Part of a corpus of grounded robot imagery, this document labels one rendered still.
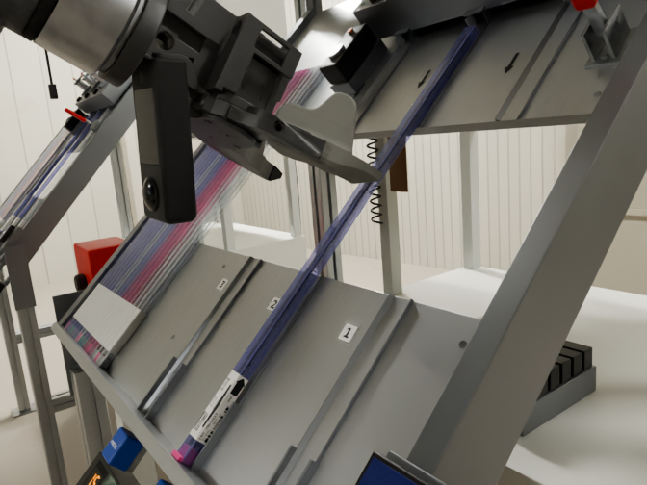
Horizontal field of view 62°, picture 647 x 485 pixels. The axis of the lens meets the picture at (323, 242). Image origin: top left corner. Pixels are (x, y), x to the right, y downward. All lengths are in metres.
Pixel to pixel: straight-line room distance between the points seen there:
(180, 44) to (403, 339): 0.26
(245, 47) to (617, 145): 0.27
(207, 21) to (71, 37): 0.10
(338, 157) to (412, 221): 3.55
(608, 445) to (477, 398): 0.38
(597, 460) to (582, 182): 0.36
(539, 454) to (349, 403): 0.32
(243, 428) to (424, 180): 3.45
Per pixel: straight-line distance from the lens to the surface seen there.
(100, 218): 4.88
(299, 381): 0.43
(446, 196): 3.74
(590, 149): 0.41
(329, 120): 0.42
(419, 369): 0.37
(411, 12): 0.70
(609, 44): 0.48
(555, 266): 0.37
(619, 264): 3.26
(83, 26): 0.38
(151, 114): 0.40
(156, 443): 0.50
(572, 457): 0.67
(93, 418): 1.00
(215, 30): 0.43
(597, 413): 0.76
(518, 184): 3.46
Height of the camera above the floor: 0.97
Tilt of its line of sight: 11 degrees down
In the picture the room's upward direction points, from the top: 5 degrees counter-clockwise
